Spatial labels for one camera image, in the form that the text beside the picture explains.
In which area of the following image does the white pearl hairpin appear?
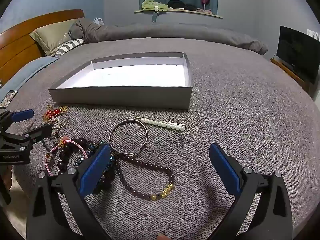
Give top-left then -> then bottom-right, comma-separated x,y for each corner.
134,116 -> 187,132

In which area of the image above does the dark beaded bracelet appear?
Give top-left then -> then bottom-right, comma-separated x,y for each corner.
114,152 -> 175,202

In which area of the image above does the large brown wooden bead bracelet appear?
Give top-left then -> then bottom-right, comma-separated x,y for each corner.
57,137 -> 113,193

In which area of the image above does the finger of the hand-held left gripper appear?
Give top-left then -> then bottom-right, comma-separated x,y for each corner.
0,109 -> 35,130
0,124 -> 53,151

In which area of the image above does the wooden headboard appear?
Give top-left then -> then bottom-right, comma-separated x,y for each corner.
0,9 -> 85,85

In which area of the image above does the wooden window sill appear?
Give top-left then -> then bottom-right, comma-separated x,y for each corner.
134,8 -> 223,19

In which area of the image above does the silver bangle bracelet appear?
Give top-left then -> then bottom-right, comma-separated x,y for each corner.
47,112 -> 69,130

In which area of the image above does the wooden television stand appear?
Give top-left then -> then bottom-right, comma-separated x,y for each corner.
270,58 -> 316,98

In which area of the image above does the iridescent blue bead bracelet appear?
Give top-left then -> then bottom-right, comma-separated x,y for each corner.
74,141 -> 120,178

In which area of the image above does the phone with patterned case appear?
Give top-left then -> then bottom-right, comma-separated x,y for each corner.
0,90 -> 18,109

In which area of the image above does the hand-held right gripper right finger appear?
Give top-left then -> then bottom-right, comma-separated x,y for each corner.
209,142 -> 293,240

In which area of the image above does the green cloth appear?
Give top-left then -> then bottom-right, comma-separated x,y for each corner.
141,0 -> 168,11

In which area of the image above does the shallow grey cardboard box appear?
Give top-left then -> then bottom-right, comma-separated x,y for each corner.
48,52 -> 193,110

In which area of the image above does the grey duvet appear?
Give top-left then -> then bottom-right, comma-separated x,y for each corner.
69,18 -> 268,55

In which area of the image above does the pearl silver bracelet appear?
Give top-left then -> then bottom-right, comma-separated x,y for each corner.
49,119 -> 63,140

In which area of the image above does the tan pillow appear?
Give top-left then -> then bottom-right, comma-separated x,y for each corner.
29,19 -> 78,57

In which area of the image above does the light blue blanket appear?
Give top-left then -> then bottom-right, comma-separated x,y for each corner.
0,56 -> 59,103

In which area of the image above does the red and gold hair ornament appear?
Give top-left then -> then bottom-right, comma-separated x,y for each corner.
42,106 -> 68,124

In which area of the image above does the pink cord bracelet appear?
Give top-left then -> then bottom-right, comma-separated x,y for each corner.
45,136 -> 89,177

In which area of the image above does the grey white striped pillow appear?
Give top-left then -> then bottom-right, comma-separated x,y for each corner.
54,39 -> 85,58

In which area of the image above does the white wall socket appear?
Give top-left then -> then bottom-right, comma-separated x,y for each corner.
307,29 -> 320,42

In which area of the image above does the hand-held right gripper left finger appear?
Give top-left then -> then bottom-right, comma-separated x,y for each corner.
26,144 -> 112,240

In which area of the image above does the thin grey metal bangle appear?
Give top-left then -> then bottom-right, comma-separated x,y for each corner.
109,119 -> 148,155

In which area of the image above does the black cloth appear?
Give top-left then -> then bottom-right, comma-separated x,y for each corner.
167,0 -> 203,12

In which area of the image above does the black television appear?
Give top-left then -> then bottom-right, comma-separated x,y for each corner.
276,25 -> 320,85

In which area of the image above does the black cord bracelet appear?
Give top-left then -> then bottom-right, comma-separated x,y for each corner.
41,137 -> 54,154

